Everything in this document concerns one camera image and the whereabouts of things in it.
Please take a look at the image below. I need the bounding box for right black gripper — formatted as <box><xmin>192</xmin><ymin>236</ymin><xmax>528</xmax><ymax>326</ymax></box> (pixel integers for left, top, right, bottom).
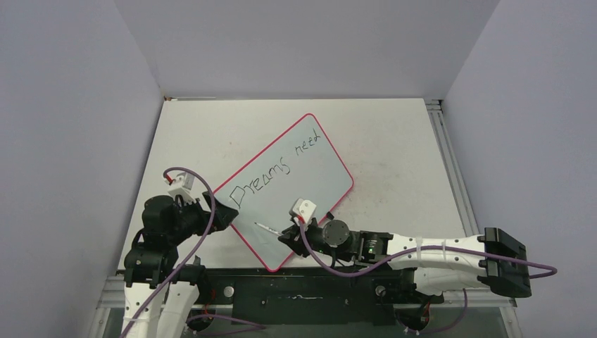
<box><xmin>279</xmin><ymin>216</ymin><xmax>353</xmax><ymax>262</ymax></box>

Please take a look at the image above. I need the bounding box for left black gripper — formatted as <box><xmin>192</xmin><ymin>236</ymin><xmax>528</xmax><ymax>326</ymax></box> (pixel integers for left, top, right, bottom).
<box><xmin>168</xmin><ymin>190</ymin><xmax>237</xmax><ymax>244</ymax></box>

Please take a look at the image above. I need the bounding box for black whiteboard marker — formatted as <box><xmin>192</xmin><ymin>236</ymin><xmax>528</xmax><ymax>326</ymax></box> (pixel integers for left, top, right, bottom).
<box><xmin>254</xmin><ymin>223</ymin><xmax>282</xmax><ymax>236</ymax></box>

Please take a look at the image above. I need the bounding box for pink-framed whiteboard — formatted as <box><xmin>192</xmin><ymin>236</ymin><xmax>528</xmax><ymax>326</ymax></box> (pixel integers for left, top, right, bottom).
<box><xmin>215</xmin><ymin>113</ymin><xmax>354</xmax><ymax>272</ymax></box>

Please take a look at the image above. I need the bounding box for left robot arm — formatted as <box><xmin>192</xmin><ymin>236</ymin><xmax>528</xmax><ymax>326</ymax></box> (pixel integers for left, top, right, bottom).
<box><xmin>120</xmin><ymin>192</ymin><xmax>239</xmax><ymax>337</ymax></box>

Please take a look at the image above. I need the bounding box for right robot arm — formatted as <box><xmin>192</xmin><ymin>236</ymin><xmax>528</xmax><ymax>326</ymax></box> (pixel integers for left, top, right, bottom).
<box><xmin>278</xmin><ymin>219</ymin><xmax>532</xmax><ymax>301</ymax></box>

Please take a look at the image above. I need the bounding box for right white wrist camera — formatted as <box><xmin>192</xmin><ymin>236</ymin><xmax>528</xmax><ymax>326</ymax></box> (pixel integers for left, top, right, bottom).
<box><xmin>289</xmin><ymin>198</ymin><xmax>317</xmax><ymax>225</ymax></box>

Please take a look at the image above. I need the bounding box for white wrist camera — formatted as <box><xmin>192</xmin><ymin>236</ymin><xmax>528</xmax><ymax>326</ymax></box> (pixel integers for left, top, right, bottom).
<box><xmin>168</xmin><ymin>172</ymin><xmax>196</xmax><ymax>205</ymax></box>
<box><xmin>289</xmin><ymin>198</ymin><xmax>317</xmax><ymax>225</ymax></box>

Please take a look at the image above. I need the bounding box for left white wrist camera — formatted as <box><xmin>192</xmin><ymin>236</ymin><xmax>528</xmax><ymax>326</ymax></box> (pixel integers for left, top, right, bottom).
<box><xmin>168</xmin><ymin>172</ymin><xmax>196</xmax><ymax>205</ymax></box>

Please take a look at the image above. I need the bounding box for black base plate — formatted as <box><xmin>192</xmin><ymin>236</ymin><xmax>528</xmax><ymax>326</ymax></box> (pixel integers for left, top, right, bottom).
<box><xmin>187</xmin><ymin>267</ymin><xmax>444</xmax><ymax>330</ymax></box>

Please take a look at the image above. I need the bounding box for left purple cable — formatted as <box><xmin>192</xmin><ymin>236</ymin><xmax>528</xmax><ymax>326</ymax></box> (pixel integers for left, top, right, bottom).
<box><xmin>118</xmin><ymin>167</ymin><xmax>217</xmax><ymax>338</ymax></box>

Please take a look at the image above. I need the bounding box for purple cable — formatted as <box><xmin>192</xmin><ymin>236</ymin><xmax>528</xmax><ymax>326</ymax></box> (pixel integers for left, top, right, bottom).
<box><xmin>118</xmin><ymin>167</ymin><xmax>217</xmax><ymax>338</ymax></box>
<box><xmin>298</xmin><ymin>221</ymin><xmax>559</xmax><ymax>281</ymax></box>

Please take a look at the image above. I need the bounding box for aluminium rail right side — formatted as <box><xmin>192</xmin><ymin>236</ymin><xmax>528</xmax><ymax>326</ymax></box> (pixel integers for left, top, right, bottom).
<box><xmin>425</xmin><ymin>99</ymin><xmax>480</xmax><ymax>235</ymax></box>

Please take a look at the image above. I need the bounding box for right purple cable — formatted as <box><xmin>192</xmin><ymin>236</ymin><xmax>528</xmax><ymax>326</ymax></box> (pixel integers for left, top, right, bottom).
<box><xmin>298</xmin><ymin>221</ymin><xmax>559</xmax><ymax>281</ymax></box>

